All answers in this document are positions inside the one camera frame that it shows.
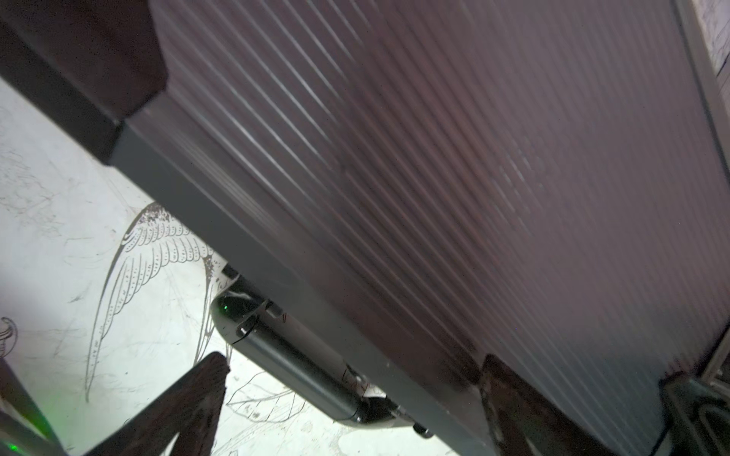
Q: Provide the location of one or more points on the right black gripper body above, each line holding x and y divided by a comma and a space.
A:
697, 408

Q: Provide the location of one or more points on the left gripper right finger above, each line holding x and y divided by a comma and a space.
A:
524, 416

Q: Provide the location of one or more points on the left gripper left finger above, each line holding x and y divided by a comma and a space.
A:
185, 417

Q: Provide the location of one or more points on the large black poker case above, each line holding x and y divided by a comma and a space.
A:
428, 185

